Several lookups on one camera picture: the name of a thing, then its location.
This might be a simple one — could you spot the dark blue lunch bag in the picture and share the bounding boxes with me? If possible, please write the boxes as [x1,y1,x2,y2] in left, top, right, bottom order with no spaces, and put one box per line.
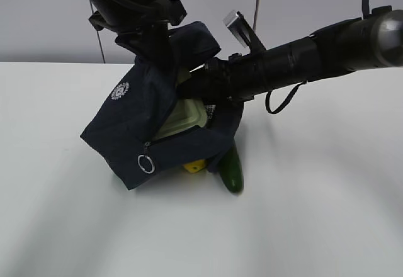
[79,21,245,191]

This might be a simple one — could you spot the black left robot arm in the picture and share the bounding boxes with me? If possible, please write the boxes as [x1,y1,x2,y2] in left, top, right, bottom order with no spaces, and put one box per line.
[89,0,187,70]

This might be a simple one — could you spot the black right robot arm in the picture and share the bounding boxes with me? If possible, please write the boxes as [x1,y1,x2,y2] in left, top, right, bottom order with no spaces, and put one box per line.
[177,6,402,103]

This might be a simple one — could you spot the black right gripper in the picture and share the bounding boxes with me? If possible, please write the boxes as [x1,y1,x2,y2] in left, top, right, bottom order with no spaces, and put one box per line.
[178,55,255,102]

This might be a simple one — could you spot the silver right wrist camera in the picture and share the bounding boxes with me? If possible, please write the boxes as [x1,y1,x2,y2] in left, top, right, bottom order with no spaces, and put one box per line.
[223,10,251,48]

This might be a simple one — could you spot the green lid glass lunchbox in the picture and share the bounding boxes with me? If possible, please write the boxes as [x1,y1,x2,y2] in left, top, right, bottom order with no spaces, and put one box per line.
[152,67,207,141]

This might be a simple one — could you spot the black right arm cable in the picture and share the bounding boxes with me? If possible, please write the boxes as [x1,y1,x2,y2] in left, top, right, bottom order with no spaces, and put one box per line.
[265,80,308,115]

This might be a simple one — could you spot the yellow lemon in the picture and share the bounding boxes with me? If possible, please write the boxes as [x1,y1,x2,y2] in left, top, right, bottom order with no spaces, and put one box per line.
[183,159,207,174]

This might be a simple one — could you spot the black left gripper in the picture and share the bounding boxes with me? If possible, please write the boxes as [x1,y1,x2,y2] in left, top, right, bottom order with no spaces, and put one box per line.
[89,0,186,66]

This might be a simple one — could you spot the green cucumber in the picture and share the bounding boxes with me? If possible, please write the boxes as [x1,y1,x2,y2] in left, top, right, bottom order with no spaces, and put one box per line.
[218,142,244,195]

